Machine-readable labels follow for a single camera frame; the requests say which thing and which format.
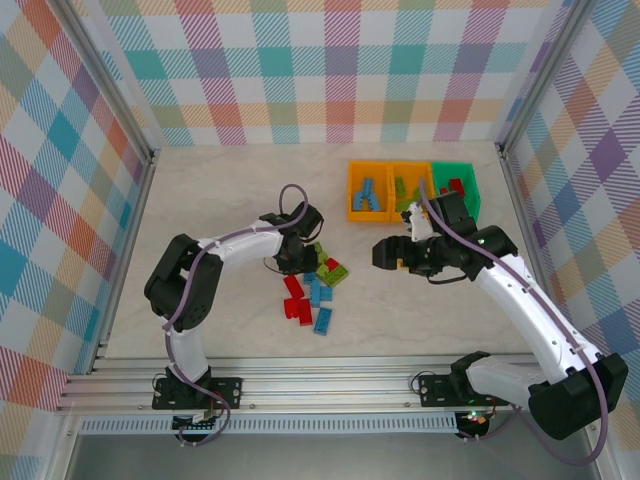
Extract green plastic bin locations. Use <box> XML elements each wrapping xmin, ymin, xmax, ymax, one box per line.
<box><xmin>430</xmin><ymin>161</ymin><xmax>482</xmax><ymax>221</ymax></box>

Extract aluminium side rail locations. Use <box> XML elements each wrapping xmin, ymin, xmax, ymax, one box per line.
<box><xmin>496</xmin><ymin>143</ymin><xmax>575</xmax><ymax>369</ymax></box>
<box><xmin>89</xmin><ymin>148</ymin><xmax>162</xmax><ymax>374</ymax></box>

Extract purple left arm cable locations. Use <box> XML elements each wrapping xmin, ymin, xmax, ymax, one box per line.
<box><xmin>166</xmin><ymin>183</ymin><xmax>309</xmax><ymax>447</ymax></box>

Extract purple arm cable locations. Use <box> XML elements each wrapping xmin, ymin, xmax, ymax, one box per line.
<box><xmin>418</xmin><ymin>177</ymin><xmax>614</xmax><ymax>466</ymax></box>
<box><xmin>166</xmin><ymin>183</ymin><xmax>309</xmax><ymax>447</ymax></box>

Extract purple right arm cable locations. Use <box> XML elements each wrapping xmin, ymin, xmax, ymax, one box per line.
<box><xmin>418</xmin><ymin>177</ymin><xmax>614</xmax><ymax>466</ymax></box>

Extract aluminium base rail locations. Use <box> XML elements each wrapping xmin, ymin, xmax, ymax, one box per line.
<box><xmin>54</xmin><ymin>353</ymin><xmax>609</xmax><ymax>415</ymax></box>

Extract white slotted cable duct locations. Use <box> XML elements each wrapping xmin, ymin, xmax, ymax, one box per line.
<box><xmin>79</xmin><ymin>417</ymin><xmax>459</xmax><ymax>435</ymax></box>

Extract aluminium frame post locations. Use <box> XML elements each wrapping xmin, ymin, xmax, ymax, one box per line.
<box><xmin>493</xmin><ymin>0</ymin><xmax>596</xmax><ymax>151</ymax></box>
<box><xmin>58</xmin><ymin>0</ymin><xmax>160</xmax><ymax>164</ymax></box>

